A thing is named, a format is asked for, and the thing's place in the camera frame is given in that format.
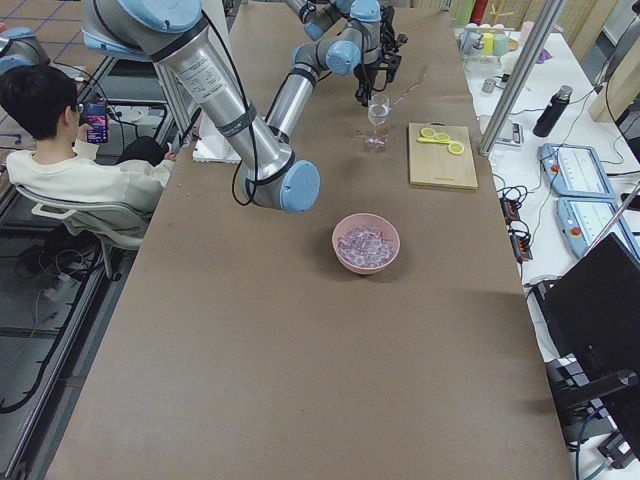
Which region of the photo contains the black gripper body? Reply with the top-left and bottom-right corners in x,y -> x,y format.
353,54 -> 398,95

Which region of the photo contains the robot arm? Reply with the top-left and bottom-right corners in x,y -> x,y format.
266,1 -> 407,143
82,1 -> 321,213

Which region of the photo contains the clear wine glass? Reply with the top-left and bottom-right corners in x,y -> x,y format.
364,93 -> 390,152

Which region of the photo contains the ice cubes pile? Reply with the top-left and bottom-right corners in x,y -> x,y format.
338,225 -> 396,268

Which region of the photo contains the yellow plastic stick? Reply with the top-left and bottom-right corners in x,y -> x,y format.
416,136 -> 451,145

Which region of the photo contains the far lemon slice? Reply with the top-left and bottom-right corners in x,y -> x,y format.
420,127 -> 436,139

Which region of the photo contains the bamboo cutting board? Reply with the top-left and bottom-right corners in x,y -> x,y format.
408,123 -> 478,190

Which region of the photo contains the blue plastic cup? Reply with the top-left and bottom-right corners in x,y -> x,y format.
459,29 -> 481,55

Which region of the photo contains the yellow plastic cup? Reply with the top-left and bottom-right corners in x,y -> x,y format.
480,32 -> 494,56

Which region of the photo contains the mint green plastic cup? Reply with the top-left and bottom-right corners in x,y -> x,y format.
492,33 -> 509,58

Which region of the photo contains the pink bowl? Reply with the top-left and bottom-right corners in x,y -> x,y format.
331,213 -> 401,275

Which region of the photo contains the white digital scale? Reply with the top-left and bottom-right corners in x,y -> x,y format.
500,121 -> 524,147

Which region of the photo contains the black water bottle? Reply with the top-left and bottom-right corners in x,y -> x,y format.
533,85 -> 573,138

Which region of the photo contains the upper blue teach pendant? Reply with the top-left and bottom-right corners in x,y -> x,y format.
537,143 -> 614,199

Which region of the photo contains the blue teach pendant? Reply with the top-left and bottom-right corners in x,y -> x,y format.
537,143 -> 614,199
556,197 -> 618,258

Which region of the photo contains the lower blue teach pendant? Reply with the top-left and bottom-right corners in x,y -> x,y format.
556,197 -> 618,258

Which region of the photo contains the grey office chair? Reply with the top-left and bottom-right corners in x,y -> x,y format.
15,185 -> 151,280

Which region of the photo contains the black laptop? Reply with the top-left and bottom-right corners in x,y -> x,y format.
534,234 -> 639,455

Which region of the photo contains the seated person in white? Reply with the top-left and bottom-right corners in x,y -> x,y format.
1,65 -> 176,215

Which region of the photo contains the lemon slice near handle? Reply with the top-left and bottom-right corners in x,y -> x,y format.
447,141 -> 465,155

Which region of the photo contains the aluminium frame post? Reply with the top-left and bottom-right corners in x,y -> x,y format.
478,0 -> 566,157

